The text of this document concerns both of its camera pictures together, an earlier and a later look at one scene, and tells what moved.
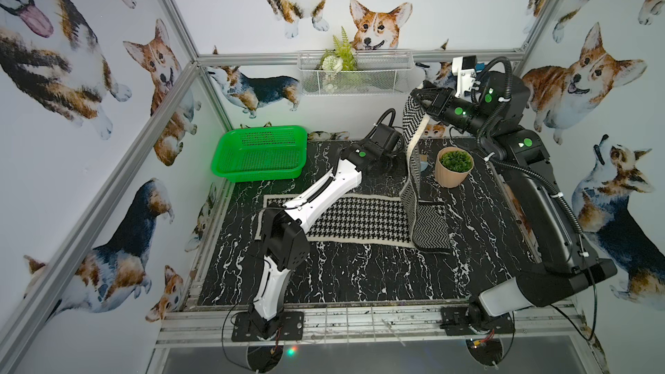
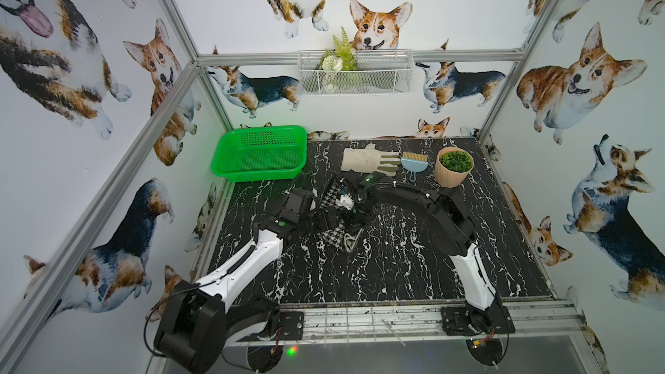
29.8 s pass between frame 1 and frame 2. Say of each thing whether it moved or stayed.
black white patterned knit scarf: moved
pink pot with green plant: stayed
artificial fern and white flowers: stayed
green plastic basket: stayed
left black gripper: moved
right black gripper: moved
